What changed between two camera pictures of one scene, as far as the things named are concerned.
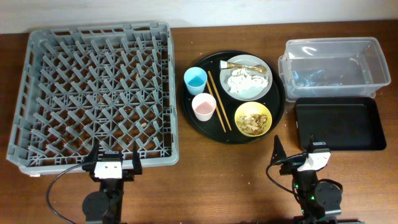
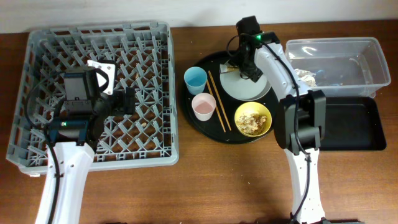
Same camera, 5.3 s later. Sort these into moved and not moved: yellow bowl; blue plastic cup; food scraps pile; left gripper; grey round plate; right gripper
Moved: right gripper; left gripper
Not moved: yellow bowl; grey round plate; blue plastic cup; food scraps pile
